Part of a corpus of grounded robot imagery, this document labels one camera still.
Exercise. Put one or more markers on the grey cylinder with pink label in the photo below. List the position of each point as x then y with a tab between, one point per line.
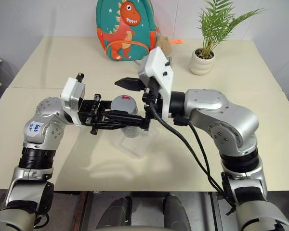
131	132

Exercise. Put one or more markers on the teal dinosaur backpack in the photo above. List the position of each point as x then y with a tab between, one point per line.
125	26

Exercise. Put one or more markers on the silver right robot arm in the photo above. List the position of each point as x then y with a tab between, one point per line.
219	110

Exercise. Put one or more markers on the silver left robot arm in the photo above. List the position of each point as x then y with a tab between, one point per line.
45	125

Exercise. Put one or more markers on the dark rounded grey shape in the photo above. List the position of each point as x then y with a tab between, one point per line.
175	211
119	211

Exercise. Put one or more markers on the white ribbed plant pot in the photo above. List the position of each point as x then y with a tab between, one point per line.
201	65

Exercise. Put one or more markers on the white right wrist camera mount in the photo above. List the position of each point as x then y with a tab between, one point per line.
159	62

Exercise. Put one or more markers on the grey lid with red arrow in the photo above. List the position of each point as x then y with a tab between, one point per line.
124	104

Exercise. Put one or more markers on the clear plastic box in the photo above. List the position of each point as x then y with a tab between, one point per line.
135	149

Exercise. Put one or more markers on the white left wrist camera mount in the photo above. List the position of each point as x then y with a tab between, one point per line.
71	90

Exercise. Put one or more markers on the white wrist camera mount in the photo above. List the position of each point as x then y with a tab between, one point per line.
159	62
71	90

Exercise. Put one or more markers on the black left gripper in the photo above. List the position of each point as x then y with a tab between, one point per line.
86	111

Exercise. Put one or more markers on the orange plastic tag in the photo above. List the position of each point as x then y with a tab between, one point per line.
177	41

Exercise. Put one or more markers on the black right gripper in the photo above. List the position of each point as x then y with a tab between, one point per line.
153	101

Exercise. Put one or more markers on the green palm plant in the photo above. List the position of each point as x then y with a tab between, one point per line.
214	21

